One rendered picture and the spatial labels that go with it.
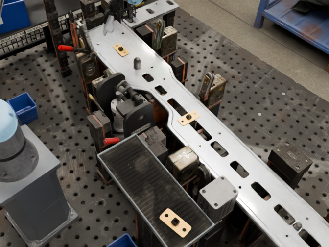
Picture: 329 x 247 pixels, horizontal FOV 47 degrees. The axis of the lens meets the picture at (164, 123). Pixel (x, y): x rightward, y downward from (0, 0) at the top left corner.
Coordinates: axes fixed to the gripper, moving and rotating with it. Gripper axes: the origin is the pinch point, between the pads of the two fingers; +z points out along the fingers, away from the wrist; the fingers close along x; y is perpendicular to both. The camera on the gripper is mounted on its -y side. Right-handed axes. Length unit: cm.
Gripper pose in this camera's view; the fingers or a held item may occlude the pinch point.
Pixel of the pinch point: (119, 28)
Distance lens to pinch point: 161.8
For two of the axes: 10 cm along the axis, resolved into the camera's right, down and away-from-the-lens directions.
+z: -0.4, 6.1, 7.9
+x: 8.0, -4.6, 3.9
